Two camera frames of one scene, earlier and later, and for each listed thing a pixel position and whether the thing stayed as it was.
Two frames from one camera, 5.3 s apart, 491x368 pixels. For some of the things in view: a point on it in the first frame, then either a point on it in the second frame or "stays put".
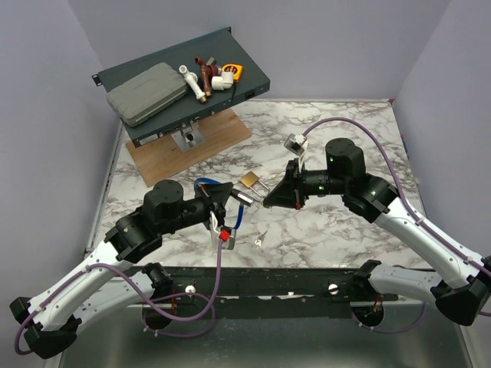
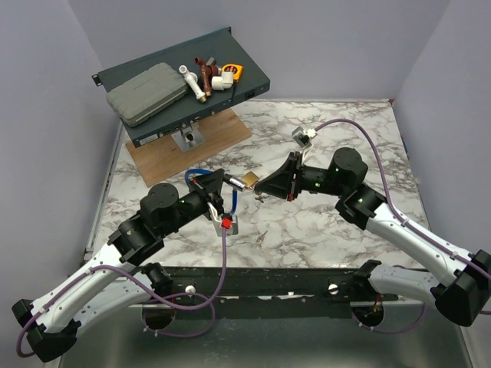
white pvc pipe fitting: (192, 77) stays put
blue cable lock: (236, 195) -> (235, 183)
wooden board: (162, 158) stays put
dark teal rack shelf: (186, 110) stays put
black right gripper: (290, 193) -> (281, 182)
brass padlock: (250, 179) stays put
